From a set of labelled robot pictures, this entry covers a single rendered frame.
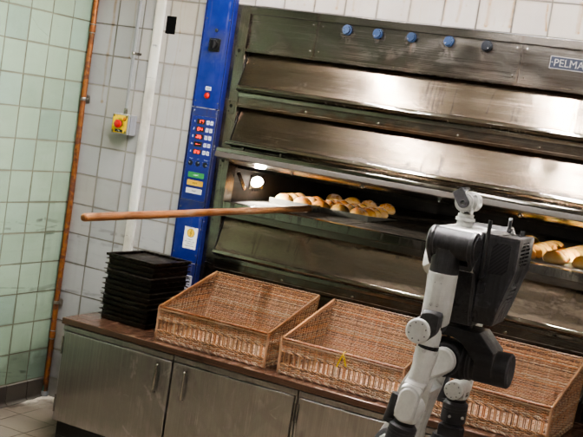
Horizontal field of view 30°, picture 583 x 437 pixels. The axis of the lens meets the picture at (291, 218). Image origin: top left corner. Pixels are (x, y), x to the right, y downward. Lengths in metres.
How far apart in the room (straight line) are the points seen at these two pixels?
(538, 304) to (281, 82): 1.53
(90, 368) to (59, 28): 1.66
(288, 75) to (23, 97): 1.26
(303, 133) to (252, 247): 0.59
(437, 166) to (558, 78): 0.62
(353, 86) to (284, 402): 1.43
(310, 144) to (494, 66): 0.90
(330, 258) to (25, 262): 1.55
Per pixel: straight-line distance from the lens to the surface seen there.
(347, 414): 4.34
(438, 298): 3.32
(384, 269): 4.80
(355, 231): 4.84
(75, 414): 5.05
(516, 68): 4.64
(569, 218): 4.39
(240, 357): 4.59
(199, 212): 4.37
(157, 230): 5.35
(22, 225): 5.43
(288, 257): 4.98
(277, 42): 5.07
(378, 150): 4.80
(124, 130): 5.38
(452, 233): 3.30
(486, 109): 4.64
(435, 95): 4.72
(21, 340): 5.62
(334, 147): 4.88
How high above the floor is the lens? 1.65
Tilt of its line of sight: 6 degrees down
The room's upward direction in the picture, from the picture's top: 9 degrees clockwise
